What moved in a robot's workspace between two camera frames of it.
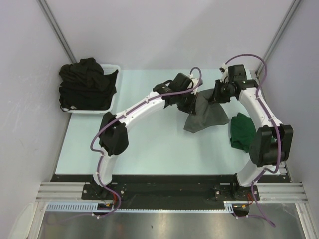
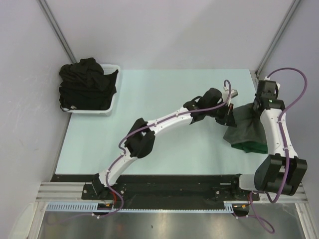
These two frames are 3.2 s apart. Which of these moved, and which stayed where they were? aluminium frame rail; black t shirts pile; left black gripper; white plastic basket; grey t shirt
Moved: left black gripper; grey t shirt
Stayed: black t shirts pile; aluminium frame rail; white plastic basket
